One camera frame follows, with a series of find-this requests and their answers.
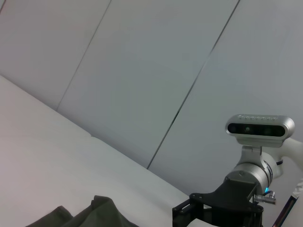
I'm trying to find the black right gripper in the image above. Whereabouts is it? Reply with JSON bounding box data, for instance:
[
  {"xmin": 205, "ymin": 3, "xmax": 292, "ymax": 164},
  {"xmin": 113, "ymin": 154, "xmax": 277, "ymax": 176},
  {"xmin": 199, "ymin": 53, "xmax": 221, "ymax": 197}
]
[{"xmin": 171, "ymin": 175, "xmax": 265, "ymax": 227}]

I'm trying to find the dark green T-shirt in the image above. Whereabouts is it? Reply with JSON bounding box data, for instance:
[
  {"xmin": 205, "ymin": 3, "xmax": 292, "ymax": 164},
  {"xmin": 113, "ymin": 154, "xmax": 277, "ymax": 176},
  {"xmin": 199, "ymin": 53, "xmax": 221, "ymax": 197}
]
[{"xmin": 25, "ymin": 195, "xmax": 141, "ymax": 227}]

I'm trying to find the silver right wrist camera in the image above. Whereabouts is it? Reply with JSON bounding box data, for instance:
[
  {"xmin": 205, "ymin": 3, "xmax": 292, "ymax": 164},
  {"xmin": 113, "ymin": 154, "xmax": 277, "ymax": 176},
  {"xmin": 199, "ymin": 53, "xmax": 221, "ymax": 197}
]
[{"xmin": 224, "ymin": 113, "xmax": 296, "ymax": 166}]

